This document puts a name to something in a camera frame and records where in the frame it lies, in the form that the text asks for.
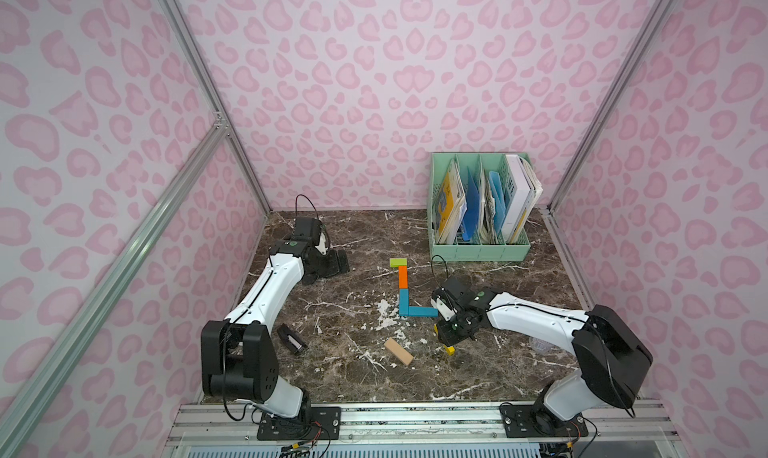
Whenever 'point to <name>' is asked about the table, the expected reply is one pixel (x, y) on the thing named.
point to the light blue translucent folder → (501, 200)
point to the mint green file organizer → (474, 251)
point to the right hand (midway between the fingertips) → (443, 336)
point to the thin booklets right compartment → (531, 203)
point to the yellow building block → (450, 350)
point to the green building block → (397, 262)
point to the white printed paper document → (451, 207)
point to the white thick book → (521, 206)
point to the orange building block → (403, 275)
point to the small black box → (291, 339)
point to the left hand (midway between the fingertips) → (335, 264)
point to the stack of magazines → (486, 209)
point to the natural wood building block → (398, 351)
